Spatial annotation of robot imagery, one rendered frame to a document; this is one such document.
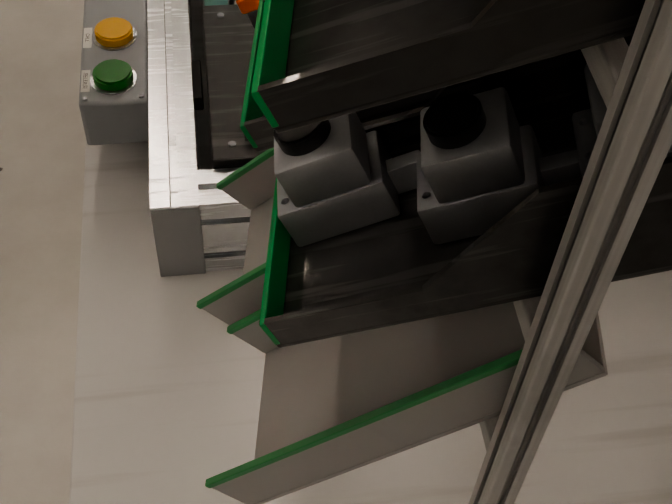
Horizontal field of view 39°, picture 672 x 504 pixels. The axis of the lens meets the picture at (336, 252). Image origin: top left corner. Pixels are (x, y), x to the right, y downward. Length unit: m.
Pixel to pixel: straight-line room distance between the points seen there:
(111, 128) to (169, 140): 0.08
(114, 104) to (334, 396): 0.45
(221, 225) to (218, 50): 0.21
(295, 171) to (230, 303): 0.25
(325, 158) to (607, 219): 0.17
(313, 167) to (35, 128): 0.67
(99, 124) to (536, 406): 0.63
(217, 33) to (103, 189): 0.21
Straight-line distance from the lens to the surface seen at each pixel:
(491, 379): 0.54
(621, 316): 0.99
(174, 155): 0.95
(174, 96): 1.01
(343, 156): 0.50
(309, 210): 0.53
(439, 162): 0.47
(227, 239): 0.93
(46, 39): 1.26
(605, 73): 0.38
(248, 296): 0.73
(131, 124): 1.02
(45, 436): 0.89
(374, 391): 0.64
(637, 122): 0.35
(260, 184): 0.82
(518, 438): 0.54
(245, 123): 0.60
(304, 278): 0.54
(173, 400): 0.89
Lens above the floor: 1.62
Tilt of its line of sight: 51 degrees down
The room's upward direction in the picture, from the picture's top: 4 degrees clockwise
